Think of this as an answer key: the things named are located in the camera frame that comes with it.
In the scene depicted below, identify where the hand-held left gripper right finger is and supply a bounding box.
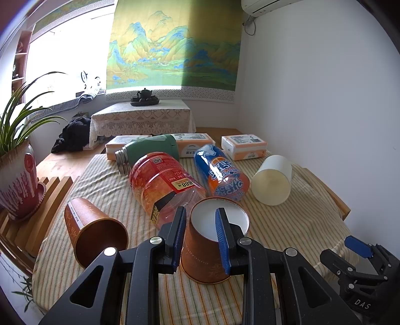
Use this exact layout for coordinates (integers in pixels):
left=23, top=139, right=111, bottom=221
left=214, top=207, right=363, bottom=325

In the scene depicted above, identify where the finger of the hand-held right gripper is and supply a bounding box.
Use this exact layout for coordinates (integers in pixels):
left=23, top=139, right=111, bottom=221
left=319, top=249, right=357, bottom=279
left=344, top=235, right=392, bottom=270

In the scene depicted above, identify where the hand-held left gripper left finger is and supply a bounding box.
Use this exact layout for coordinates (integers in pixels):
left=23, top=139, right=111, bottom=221
left=39, top=206, right=187, bottom=325

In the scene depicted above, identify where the brown paper cup white inside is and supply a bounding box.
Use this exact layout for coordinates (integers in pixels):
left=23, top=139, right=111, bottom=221
left=180, top=198, right=251, bottom=284

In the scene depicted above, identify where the brown paper cup white stripe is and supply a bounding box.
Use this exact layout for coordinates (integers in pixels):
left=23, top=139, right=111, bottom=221
left=64, top=197, right=130, bottom=269

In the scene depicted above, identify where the striped yellow tablecloth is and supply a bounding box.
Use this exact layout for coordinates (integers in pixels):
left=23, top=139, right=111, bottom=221
left=31, top=152, right=360, bottom=325

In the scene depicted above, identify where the red clear plastic jar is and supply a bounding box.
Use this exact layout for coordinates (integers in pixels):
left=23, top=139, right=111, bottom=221
left=128, top=151, right=207, bottom=231

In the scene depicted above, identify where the blue orange snack can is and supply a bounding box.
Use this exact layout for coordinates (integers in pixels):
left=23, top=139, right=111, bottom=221
left=193, top=144, right=251, bottom=201

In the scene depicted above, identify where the green thermos bottle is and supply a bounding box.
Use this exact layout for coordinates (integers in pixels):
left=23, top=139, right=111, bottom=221
left=114, top=134, right=180, bottom=175

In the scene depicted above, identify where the orange white tissue pack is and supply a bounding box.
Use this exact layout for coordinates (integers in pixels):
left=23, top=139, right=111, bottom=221
left=172, top=133, right=216, bottom=159
left=105, top=135, right=157, bottom=162
left=221, top=133, right=269, bottom=162

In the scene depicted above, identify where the wooden slatted rack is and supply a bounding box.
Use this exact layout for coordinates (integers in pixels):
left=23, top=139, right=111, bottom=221
left=0, top=176, right=81, bottom=257

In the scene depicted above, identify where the lace-covered low table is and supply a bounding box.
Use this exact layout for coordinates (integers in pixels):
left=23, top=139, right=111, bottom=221
left=89, top=100, right=197, bottom=147

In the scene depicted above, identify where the red pot saucer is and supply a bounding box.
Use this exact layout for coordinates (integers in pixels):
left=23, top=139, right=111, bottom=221
left=5, top=182, right=48, bottom=223

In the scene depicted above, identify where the dark tea tray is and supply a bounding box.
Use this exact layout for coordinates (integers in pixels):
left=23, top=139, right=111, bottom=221
left=130, top=95, right=161, bottom=108

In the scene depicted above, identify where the black bag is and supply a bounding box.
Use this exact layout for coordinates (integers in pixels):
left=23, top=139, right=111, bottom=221
left=51, top=116, right=92, bottom=154

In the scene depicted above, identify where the red white ceramic pot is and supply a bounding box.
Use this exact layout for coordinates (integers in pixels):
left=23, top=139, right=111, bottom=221
left=0, top=140, right=42, bottom=219

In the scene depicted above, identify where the grey striped cloth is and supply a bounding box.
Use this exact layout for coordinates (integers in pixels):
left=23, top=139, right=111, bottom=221
left=40, top=87, right=107, bottom=117

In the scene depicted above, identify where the green leafy plant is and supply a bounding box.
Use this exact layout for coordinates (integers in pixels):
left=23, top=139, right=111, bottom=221
left=0, top=71, right=69, bottom=157

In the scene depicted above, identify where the white air conditioner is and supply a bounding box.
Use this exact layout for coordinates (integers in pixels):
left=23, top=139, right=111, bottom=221
left=240, top=0, right=305, bottom=18

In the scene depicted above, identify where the landscape painting wall hanging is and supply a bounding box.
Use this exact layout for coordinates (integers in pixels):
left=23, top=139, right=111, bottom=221
left=105, top=0, right=245, bottom=104

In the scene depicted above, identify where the air conditioner cable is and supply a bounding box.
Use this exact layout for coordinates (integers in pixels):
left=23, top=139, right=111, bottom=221
left=242, top=15, right=257, bottom=36

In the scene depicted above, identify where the wooden wall shelf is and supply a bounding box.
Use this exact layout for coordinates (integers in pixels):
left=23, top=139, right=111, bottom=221
left=11, top=29, right=36, bottom=105

